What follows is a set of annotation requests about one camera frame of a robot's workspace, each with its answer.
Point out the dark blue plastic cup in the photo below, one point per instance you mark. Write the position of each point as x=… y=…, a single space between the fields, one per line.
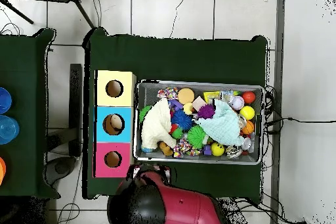
x=4 y=101

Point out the orange plastic cup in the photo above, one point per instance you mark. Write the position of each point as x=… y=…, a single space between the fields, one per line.
x=2 y=170

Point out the wooden three-hole sorting box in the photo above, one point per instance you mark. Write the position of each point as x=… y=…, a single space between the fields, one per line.
x=105 y=124

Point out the dark green side-table cloth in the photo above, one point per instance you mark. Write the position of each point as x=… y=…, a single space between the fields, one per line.
x=26 y=77

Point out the green spiky ball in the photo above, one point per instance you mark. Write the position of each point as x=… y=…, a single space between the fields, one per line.
x=197 y=136
x=144 y=113

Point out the clear mesh bin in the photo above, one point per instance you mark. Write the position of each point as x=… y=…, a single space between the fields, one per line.
x=149 y=91

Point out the blue spiky ball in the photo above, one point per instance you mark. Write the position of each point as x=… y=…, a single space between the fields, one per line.
x=182 y=120

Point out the dark green table cloth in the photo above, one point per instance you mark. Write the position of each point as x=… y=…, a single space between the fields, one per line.
x=178 y=58

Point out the orange round disc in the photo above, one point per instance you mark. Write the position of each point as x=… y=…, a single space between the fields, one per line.
x=186 y=96

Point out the wooden cube block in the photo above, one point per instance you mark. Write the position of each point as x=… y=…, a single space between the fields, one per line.
x=199 y=103

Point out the mint green cloth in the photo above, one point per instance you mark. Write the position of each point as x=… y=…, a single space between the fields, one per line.
x=226 y=127

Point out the purple spiky ball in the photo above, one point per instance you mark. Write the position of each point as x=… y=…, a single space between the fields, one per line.
x=206 y=111

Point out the cream knitted cloth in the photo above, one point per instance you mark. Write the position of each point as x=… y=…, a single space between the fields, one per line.
x=157 y=124

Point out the yellow ball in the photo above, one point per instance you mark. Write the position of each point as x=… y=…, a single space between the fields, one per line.
x=247 y=112

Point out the red ball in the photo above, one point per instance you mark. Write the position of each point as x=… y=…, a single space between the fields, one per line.
x=249 y=97

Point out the light blue plastic cup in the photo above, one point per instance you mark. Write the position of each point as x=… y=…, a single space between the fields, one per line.
x=8 y=129

